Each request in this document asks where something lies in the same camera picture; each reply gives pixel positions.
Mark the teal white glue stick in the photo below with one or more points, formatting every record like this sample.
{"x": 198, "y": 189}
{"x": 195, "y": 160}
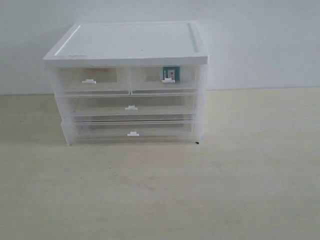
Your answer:
{"x": 171, "y": 72}

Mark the white translucent drawer cabinet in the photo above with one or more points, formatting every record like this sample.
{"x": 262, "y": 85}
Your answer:
{"x": 128, "y": 45}

